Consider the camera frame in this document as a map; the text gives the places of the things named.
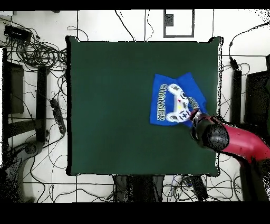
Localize black electronics box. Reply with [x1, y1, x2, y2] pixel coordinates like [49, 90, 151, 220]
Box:
[3, 24, 33, 42]

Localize black cable with plug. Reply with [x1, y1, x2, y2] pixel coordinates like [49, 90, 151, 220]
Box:
[228, 20, 270, 71]

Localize grey rectangular frame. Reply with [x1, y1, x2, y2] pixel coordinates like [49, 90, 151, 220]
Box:
[163, 9, 195, 38]

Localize black power strip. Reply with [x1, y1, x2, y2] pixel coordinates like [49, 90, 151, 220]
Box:
[50, 98, 67, 134]

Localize black stand beam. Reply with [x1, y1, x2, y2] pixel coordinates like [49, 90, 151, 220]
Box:
[229, 69, 243, 123]
[35, 66, 50, 142]

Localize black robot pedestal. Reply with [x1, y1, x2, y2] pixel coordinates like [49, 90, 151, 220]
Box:
[113, 175, 165, 202]

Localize grey chair base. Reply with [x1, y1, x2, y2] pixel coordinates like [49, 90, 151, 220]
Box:
[4, 140, 44, 202]

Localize blue printed shirt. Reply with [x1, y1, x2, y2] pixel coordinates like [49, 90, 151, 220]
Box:
[149, 71, 208, 128]

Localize dark monitor panel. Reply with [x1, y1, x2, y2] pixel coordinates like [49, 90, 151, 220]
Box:
[2, 48, 25, 115]
[244, 70, 270, 127]

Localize black cable tangle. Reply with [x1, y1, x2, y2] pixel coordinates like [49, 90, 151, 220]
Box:
[0, 17, 69, 73]

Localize dark green tablecloth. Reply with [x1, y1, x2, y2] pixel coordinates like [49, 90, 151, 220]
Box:
[65, 35, 224, 177]

